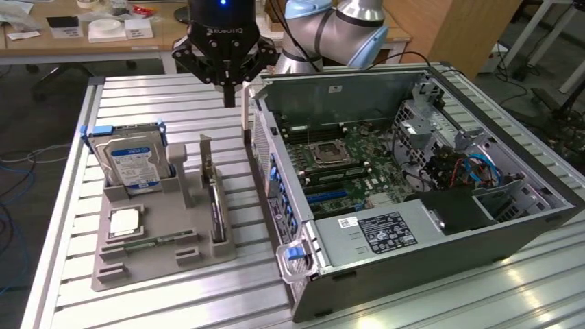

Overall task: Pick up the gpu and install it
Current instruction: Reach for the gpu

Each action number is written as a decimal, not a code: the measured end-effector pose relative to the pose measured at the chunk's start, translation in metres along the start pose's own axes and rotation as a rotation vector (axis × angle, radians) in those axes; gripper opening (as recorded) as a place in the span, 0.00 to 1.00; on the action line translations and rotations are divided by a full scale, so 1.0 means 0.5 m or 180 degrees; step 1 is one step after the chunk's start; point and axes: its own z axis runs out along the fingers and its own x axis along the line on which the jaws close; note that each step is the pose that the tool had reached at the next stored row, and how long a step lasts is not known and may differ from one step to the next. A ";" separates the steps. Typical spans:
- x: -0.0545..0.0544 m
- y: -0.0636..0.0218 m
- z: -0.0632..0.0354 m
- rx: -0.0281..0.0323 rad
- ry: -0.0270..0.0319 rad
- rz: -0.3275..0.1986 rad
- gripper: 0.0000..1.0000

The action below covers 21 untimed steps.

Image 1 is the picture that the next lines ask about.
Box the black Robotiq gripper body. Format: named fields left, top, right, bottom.
left=185, top=0, right=262, bottom=86

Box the black graphics card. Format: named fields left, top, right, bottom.
left=198, top=134, right=228, bottom=243

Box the black round lamp base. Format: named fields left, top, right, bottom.
left=173, top=5, right=193, bottom=25

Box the white labelled box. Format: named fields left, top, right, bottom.
left=124, top=18, right=153, bottom=40

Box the white box with round dish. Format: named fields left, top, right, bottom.
left=86, top=18, right=129, bottom=45

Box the black and white box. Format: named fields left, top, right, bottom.
left=45, top=16, right=85, bottom=40

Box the wooden desk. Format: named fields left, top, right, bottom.
left=0, top=0, right=413, bottom=66

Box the CPU socket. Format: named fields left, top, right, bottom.
left=309, top=141, right=349, bottom=169

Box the black chair base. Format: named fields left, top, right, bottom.
left=24, top=60, right=138, bottom=102

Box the hard disk with blue caddy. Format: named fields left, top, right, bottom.
left=80, top=119, right=170, bottom=198

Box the perforated metal drive cage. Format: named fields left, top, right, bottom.
left=392, top=81, right=458, bottom=166

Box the green motherboard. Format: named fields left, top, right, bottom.
left=274, top=116, right=413, bottom=221

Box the wooden cabinet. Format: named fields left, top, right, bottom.
left=378, top=0, right=525, bottom=80

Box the blue expansion slot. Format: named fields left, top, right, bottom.
left=306, top=187, right=349, bottom=204

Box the grey plastic parts rack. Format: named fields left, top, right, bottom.
left=90, top=143, right=240, bottom=293

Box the silver CPU chip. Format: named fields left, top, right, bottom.
left=109, top=209, right=141, bottom=238

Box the green RAM stick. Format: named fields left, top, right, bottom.
left=121, top=230, right=193, bottom=249

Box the grey power supply unit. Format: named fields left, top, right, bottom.
left=314, top=199, right=446, bottom=269

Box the metal disk bay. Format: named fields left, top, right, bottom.
left=470, top=173, right=541, bottom=224

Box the black floor equipment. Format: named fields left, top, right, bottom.
left=527, top=86, right=585, bottom=159

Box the open black PC case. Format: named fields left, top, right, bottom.
left=240, top=61, right=578, bottom=324

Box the black cable behind case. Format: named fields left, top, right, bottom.
left=377, top=51, right=467, bottom=77

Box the white floor cable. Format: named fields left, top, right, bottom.
left=0, top=143, right=73, bottom=165

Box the blue disk wire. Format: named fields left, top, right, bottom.
left=459, top=153, right=505, bottom=188

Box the white table frame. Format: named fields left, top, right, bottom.
left=501, top=0, right=585, bottom=94

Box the blue floor cable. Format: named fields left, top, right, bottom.
left=0, top=163, right=36, bottom=294

